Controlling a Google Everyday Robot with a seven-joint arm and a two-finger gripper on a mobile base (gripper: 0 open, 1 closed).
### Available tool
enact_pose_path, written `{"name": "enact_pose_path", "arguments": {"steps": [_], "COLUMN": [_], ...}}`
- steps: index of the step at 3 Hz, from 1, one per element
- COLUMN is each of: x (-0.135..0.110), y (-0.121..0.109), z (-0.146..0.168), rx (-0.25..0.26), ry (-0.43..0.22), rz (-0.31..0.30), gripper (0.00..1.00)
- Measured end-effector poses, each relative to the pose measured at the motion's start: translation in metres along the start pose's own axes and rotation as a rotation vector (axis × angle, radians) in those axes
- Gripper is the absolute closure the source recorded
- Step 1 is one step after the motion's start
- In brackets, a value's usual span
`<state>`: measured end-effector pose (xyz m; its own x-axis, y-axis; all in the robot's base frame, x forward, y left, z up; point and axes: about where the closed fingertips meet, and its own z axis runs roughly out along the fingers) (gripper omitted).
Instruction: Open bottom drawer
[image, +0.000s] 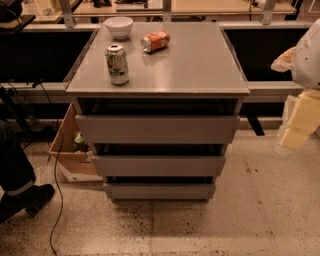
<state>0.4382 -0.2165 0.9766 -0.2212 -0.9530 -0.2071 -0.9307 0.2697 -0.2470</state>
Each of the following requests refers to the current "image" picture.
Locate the white bowl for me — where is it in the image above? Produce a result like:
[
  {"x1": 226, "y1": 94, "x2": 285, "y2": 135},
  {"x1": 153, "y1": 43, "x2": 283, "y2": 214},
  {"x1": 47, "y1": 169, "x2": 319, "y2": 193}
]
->
[{"x1": 104, "y1": 17, "x2": 133, "y2": 39}]

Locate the black floor cable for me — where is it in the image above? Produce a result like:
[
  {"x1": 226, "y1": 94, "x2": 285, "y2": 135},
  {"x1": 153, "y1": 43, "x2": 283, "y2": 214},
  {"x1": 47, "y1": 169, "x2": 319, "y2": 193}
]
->
[{"x1": 31, "y1": 78, "x2": 65, "y2": 256}]

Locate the person's dark trouser leg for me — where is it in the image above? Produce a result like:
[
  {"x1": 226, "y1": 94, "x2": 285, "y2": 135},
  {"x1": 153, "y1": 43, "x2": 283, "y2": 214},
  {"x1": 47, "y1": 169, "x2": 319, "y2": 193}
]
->
[{"x1": 0, "y1": 121, "x2": 36, "y2": 196}]

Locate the grey drawer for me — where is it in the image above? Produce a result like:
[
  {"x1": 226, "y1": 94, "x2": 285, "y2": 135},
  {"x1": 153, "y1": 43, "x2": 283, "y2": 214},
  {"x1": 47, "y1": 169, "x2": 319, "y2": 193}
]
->
[
  {"x1": 92, "y1": 156, "x2": 225, "y2": 177},
  {"x1": 103, "y1": 183, "x2": 216, "y2": 200},
  {"x1": 76, "y1": 115, "x2": 240, "y2": 144}
]

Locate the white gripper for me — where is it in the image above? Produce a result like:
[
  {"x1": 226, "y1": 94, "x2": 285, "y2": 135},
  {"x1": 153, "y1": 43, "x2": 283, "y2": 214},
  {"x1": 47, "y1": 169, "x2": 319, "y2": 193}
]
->
[{"x1": 271, "y1": 47, "x2": 320, "y2": 155}]

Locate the grey top drawer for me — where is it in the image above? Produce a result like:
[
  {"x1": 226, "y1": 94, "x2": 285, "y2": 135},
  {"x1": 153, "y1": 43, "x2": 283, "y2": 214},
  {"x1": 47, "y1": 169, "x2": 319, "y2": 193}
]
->
[{"x1": 76, "y1": 115, "x2": 240, "y2": 144}]

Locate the black shoe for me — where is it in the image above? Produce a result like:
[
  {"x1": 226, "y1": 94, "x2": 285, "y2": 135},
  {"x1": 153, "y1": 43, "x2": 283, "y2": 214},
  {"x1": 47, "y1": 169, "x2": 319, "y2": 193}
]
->
[{"x1": 0, "y1": 184, "x2": 55, "y2": 223}]

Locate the orange soda can lying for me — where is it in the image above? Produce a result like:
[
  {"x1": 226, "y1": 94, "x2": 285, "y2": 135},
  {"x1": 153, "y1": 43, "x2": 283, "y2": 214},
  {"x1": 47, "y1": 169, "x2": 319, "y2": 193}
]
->
[{"x1": 141, "y1": 30, "x2": 170, "y2": 53}]

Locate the grey middle drawer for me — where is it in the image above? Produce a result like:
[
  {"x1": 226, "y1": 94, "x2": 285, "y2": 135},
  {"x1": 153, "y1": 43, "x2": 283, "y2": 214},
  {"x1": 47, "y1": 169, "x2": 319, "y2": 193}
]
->
[{"x1": 92, "y1": 156, "x2": 225, "y2": 177}]

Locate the grey bottom drawer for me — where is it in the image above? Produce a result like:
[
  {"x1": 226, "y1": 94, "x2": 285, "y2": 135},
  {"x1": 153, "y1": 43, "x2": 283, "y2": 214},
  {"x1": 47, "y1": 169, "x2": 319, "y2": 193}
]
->
[{"x1": 103, "y1": 183, "x2": 216, "y2": 200}]

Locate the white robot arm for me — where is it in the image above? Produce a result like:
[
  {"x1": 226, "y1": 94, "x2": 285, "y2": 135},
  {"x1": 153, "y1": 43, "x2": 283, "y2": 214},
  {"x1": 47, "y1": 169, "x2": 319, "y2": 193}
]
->
[{"x1": 271, "y1": 19, "x2": 320, "y2": 155}]

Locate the green bottle in box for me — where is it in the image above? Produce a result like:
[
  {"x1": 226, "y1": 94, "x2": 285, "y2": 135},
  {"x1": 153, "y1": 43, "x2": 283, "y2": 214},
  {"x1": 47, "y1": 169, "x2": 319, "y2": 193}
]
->
[{"x1": 73, "y1": 132, "x2": 89, "y2": 152}]

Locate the green white soda can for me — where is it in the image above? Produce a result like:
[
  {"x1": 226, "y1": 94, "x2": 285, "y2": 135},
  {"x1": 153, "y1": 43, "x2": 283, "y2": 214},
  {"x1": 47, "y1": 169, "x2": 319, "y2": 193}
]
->
[{"x1": 105, "y1": 43, "x2": 129, "y2": 85}]

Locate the wooden background table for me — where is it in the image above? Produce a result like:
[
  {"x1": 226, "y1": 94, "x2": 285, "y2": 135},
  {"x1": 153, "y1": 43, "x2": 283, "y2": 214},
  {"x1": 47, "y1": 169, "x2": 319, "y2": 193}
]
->
[{"x1": 19, "y1": 0, "x2": 298, "y2": 24}]

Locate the cardboard box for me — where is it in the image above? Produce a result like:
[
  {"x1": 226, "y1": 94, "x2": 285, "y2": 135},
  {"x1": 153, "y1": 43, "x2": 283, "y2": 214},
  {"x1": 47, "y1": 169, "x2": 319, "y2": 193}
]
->
[{"x1": 49, "y1": 104, "x2": 102, "y2": 182}]

